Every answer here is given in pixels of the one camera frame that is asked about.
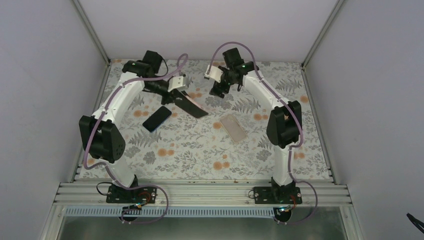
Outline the phone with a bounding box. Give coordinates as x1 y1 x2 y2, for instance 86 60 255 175
171 89 209 119
142 106 172 133

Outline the beige phone case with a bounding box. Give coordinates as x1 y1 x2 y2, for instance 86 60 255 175
219 114 248 143

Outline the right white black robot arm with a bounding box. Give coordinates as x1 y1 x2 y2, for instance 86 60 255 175
204 48 304 204

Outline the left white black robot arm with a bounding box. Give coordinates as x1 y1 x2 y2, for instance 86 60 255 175
78 51 188 203

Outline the floral patterned table mat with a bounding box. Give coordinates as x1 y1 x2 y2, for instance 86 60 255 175
79 58 332 181

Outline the black object at corner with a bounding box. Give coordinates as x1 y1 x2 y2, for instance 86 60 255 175
406 213 424 234

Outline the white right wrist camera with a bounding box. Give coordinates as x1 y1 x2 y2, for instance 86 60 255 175
204 65 224 83

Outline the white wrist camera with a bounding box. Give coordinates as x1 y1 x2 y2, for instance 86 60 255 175
167 74 189 93
204 65 224 83

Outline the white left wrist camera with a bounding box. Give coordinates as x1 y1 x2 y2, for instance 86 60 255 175
167 74 189 93

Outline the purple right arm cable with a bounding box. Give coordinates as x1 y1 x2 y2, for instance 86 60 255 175
208 41 319 226

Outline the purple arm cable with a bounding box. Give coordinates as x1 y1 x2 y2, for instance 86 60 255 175
82 53 189 225
208 41 319 226

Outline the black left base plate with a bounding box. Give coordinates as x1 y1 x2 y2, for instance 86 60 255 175
105 185 157 204

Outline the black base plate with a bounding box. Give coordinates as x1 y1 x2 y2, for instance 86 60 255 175
105 185 157 204
252 186 303 205

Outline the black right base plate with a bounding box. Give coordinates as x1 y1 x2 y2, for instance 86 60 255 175
252 186 303 205

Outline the aluminium front rail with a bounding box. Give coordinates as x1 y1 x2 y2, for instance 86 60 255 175
53 181 353 207

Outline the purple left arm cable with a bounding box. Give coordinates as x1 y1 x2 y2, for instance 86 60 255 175
82 53 189 225

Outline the white slotted cable duct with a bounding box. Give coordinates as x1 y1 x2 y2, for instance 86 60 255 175
64 206 278 218

